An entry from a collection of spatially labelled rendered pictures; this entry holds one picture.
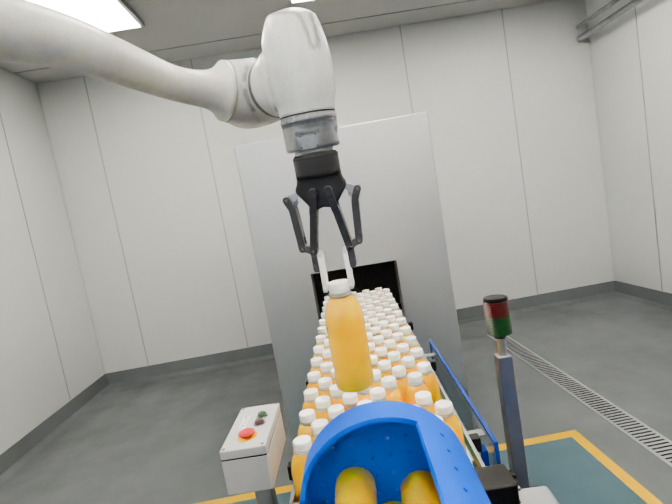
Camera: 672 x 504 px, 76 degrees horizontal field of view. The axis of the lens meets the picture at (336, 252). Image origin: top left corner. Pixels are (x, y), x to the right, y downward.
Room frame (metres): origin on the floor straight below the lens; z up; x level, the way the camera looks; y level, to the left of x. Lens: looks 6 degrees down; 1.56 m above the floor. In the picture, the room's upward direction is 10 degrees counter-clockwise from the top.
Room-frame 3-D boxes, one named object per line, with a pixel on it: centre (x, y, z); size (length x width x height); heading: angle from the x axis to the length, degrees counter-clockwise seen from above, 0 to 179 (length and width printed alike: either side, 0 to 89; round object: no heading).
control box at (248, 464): (0.97, 0.26, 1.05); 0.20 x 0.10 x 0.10; 178
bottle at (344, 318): (0.75, 0.01, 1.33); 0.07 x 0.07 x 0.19
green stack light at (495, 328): (1.12, -0.39, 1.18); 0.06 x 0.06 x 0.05
